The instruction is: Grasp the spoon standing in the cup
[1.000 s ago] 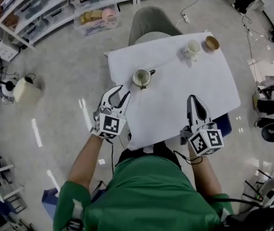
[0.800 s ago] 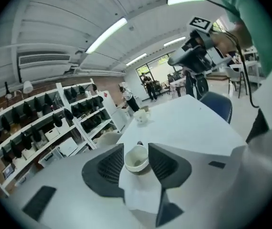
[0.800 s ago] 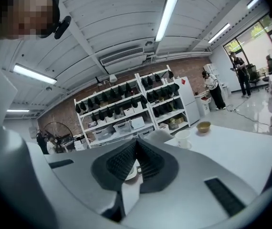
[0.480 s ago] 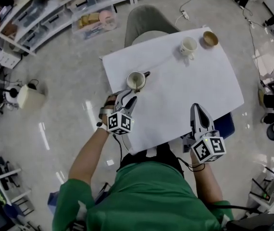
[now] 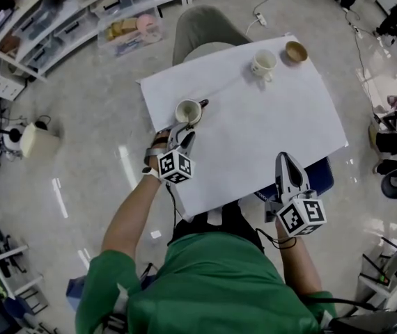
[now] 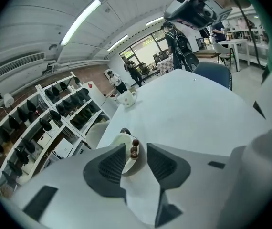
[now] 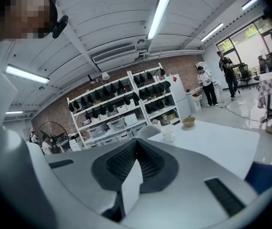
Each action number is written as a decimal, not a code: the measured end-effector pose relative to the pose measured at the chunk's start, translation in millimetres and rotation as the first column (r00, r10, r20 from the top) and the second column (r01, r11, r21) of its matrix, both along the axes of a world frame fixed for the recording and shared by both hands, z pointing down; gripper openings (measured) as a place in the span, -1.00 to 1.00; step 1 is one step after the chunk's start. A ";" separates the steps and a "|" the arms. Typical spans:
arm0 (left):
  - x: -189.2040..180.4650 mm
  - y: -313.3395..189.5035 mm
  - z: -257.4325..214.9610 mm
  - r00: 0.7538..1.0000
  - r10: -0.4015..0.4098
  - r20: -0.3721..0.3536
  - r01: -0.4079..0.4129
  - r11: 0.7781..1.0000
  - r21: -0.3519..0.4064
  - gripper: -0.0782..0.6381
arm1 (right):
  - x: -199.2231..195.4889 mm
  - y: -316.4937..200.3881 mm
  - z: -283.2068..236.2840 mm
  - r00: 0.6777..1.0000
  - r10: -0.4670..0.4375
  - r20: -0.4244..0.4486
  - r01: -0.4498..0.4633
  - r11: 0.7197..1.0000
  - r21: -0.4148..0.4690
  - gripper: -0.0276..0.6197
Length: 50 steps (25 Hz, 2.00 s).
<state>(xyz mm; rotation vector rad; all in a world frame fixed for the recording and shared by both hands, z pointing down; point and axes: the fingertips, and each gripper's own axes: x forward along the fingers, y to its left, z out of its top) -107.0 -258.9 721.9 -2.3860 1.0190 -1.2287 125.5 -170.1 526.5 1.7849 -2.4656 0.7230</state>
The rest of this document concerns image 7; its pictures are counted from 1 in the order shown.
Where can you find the dark blue chair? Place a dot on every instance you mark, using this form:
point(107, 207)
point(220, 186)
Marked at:
point(264, 178)

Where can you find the white storage basket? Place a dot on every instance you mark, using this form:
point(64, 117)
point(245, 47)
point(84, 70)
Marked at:
point(155, 123)

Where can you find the white ceiling air conditioner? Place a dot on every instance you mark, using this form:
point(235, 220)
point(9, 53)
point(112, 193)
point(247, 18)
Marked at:
point(115, 55)

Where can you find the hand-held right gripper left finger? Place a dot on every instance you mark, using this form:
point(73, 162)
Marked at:
point(78, 175)

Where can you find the black head-mounted camera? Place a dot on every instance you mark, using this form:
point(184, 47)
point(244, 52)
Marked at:
point(60, 26)

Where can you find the plain white mug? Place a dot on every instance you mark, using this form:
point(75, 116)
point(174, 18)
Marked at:
point(168, 132)

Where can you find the black office chair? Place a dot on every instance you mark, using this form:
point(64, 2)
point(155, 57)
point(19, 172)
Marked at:
point(264, 64)
point(244, 75)

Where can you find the brown bowl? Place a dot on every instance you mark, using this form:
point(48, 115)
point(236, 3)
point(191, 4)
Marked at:
point(189, 123)

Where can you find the white table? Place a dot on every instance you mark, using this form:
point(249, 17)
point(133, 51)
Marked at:
point(217, 147)

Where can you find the white refrigerator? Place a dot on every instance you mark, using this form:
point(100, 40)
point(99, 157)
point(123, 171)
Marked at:
point(180, 94)

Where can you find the black floor fan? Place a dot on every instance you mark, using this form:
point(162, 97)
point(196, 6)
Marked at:
point(52, 137)

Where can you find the group of clear storage bins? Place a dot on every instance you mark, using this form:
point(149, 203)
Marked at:
point(115, 125)

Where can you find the white side cabinet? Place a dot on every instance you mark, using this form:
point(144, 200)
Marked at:
point(194, 101)

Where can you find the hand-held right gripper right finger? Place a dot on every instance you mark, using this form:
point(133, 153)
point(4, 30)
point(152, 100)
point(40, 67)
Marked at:
point(188, 190)

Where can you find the white drawer cabinet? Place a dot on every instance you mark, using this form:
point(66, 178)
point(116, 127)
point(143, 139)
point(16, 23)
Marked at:
point(75, 144)

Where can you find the ceiling tube light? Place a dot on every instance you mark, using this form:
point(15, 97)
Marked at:
point(27, 74)
point(253, 2)
point(159, 14)
point(13, 112)
point(212, 32)

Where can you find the white metal shelving unit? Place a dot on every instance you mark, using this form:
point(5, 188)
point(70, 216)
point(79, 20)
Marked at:
point(107, 104)
point(155, 98)

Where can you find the cardboard box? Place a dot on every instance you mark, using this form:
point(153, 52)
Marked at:
point(172, 116)

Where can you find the large window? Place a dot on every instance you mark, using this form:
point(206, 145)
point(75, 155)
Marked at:
point(248, 49)

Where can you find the person's face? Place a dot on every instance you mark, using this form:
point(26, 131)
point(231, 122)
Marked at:
point(24, 13)

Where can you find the pink checkered tablecloth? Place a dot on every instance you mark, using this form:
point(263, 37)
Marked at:
point(269, 87)

